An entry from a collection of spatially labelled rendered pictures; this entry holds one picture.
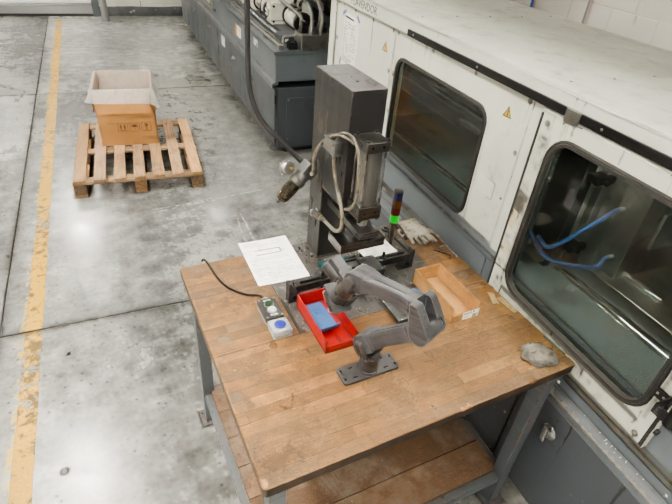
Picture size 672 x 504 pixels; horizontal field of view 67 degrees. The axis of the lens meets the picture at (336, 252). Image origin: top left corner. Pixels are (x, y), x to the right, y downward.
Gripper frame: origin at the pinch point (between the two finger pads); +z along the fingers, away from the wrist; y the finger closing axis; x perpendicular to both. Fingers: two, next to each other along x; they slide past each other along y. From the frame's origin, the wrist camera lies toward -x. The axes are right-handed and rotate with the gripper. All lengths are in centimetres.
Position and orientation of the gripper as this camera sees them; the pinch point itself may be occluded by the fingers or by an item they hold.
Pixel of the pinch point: (329, 305)
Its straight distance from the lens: 169.5
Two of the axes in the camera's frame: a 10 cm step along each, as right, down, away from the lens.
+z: -3.3, 4.1, 8.5
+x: -8.9, 1.7, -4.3
